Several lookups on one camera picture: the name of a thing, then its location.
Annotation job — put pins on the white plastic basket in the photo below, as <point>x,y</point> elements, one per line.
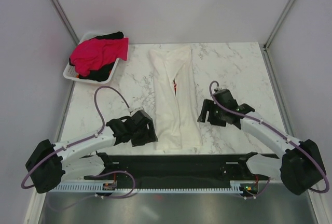
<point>85,63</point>

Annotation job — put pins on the white t-shirt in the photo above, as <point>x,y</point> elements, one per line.
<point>176,113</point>

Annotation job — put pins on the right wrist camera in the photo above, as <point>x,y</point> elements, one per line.
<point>219,90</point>

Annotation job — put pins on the aluminium frame post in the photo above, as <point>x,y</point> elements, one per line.
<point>280,20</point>
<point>62,15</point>

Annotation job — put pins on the right aluminium frame post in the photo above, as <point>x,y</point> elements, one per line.
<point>280,20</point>

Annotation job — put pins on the left aluminium frame post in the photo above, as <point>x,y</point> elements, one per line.
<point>62,15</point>

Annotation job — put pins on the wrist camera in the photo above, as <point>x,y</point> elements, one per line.
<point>219,90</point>
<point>133,111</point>

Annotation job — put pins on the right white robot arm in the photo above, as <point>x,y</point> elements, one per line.
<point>298,164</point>

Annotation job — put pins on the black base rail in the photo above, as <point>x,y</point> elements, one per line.
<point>176,171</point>

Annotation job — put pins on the red t-shirt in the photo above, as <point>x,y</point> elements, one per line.
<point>92,55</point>

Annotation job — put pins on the white slotted cable duct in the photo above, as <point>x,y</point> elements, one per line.
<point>99,187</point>

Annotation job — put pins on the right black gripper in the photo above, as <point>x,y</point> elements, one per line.
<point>209,105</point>

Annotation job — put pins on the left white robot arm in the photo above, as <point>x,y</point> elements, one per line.
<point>50,164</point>

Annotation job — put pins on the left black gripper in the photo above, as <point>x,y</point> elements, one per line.
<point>151,137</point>

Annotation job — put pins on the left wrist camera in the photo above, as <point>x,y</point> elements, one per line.
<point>133,111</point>

